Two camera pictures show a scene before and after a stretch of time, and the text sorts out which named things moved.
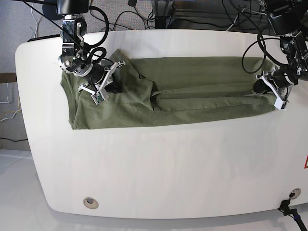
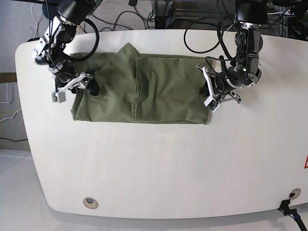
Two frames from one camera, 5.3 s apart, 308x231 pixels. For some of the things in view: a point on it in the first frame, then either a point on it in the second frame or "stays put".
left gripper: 100,77 -> 66,79
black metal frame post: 162,17 stays put
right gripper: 278,82 -> 222,88
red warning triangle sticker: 306,163 stays put
